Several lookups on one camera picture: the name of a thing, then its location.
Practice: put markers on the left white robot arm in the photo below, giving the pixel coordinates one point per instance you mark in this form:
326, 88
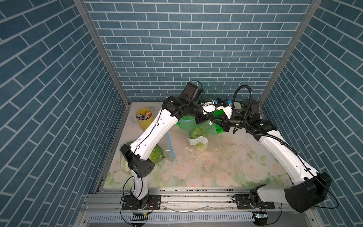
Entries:
137, 154

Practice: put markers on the clear zipper bag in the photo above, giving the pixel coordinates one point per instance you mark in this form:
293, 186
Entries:
163, 143
188, 123

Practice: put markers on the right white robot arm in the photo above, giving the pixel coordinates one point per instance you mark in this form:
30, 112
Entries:
309, 187

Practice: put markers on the chinese cabbage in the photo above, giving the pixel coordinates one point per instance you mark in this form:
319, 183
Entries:
198, 138
157, 156

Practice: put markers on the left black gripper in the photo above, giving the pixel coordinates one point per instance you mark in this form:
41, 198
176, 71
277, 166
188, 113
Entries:
203, 117

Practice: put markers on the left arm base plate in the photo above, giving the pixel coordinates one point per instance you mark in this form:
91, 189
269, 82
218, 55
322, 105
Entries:
130, 203

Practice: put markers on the yellow cup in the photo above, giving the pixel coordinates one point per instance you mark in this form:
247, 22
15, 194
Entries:
145, 118

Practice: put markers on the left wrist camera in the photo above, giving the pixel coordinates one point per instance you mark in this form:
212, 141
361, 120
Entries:
214, 105

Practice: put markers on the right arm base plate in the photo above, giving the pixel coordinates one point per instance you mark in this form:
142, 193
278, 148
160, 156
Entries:
248, 202

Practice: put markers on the aluminium rail frame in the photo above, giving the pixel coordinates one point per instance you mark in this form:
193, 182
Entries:
187, 207

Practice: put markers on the green plastic basket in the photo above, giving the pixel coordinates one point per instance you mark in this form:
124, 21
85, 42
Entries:
218, 112

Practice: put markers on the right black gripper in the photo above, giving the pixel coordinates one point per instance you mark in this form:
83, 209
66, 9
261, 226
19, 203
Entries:
225, 123

